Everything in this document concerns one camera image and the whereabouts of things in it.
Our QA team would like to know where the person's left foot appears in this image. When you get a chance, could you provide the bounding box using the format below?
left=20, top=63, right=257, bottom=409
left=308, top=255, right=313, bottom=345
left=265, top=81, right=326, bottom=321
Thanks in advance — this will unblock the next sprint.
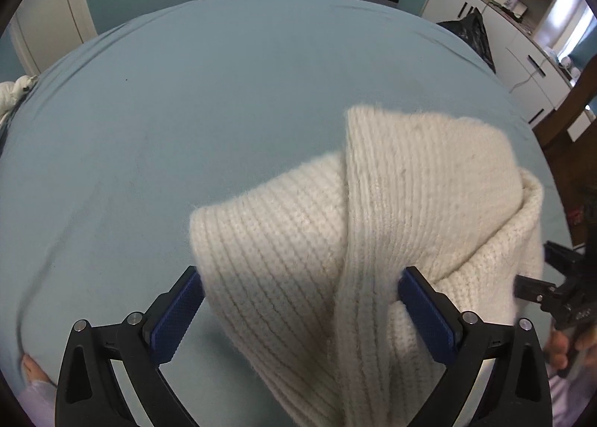
left=21, top=355, right=50, bottom=384

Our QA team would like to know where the bright window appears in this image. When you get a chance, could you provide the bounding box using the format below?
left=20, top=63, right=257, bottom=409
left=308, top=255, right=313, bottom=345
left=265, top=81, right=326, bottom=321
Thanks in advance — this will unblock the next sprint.
left=536, top=0, right=597, bottom=66

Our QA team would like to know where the cream knit sweater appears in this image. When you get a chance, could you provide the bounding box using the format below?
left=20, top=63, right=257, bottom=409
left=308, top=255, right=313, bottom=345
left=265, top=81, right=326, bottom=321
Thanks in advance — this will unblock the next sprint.
left=189, top=103, right=546, bottom=427

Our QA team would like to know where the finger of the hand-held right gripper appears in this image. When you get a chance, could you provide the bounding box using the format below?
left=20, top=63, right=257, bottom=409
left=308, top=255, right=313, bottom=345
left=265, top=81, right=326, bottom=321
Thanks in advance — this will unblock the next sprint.
left=543, top=241, right=587, bottom=279
left=513, top=273, right=559, bottom=303

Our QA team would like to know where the bed with blue sheet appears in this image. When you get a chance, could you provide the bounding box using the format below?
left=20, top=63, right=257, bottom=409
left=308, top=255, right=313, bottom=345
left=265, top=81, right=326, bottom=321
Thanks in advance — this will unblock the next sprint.
left=0, top=0, right=574, bottom=427

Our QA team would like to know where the white base cabinet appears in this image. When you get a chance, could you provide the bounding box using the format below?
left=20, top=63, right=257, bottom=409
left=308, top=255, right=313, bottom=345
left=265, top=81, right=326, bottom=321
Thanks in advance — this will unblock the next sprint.
left=420, top=0, right=573, bottom=126

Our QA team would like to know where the brown wooden chair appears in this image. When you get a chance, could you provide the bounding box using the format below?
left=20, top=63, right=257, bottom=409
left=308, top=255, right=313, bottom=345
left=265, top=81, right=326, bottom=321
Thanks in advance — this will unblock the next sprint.
left=532, top=61, right=597, bottom=241

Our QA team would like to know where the white printed box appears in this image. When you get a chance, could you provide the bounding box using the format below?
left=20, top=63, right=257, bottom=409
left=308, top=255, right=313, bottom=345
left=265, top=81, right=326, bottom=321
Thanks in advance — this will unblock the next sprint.
left=496, top=0, right=529, bottom=16

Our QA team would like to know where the person's right hand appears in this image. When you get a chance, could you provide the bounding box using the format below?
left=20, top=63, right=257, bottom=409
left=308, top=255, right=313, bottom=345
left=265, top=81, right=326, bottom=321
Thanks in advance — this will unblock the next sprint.
left=543, top=323, right=597, bottom=374

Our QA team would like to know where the person's right forearm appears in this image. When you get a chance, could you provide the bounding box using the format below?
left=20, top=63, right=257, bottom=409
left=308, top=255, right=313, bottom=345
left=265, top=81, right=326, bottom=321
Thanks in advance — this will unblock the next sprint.
left=548, top=364, right=594, bottom=427

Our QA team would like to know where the white puffer jacket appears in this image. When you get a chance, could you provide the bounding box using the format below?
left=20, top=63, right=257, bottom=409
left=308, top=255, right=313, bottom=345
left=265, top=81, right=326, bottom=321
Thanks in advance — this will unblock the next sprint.
left=0, top=74, right=39, bottom=116

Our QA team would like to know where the black plastic bag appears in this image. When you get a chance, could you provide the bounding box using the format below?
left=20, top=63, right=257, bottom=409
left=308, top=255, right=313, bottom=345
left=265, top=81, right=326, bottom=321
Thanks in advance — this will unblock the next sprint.
left=436, top=9, right=496, bottom=74

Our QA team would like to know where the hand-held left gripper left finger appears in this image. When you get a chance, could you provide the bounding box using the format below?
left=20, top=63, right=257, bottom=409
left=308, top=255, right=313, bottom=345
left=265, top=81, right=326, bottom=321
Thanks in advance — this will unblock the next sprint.
left=55, top=265, right=207, bottom=427

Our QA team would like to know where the white door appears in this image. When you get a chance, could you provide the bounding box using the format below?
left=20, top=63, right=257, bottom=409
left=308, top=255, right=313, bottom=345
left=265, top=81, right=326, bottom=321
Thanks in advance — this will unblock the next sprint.
left=9, top=0, right=99, bottom=78

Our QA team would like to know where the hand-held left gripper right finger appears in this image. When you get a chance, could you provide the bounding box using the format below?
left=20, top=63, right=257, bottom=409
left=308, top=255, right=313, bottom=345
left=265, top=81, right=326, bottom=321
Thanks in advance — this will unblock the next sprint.
left=396, top=267, right=553, bottom=427

